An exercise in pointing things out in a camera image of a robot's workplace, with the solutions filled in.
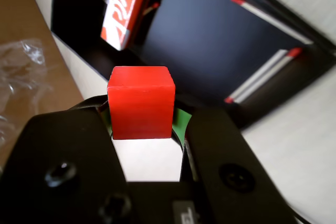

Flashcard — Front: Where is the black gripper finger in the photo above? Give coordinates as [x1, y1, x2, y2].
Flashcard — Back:
[172, 107, 299, 224]
[0, 94, 138, 224]

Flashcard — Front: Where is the red wooden cube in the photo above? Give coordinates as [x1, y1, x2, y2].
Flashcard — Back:
[107, 66, 176, 141]

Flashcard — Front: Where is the black cardboard box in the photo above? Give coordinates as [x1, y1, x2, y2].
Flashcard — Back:
[50, 0, 336, 131]

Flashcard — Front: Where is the red box white logo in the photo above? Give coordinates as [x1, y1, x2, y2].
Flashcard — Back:
[100, 0, 161, 51]

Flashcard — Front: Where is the red-tipped matchstick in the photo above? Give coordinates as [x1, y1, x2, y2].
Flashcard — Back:
[235, 47, 303, 104]
[224, 49, 288, 104]
[143, 1, 161, 16]
[229, 0, 314, 45]

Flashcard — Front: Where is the clear plastic bag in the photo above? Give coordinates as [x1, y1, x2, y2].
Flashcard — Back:
[0, 38, 56, 143]

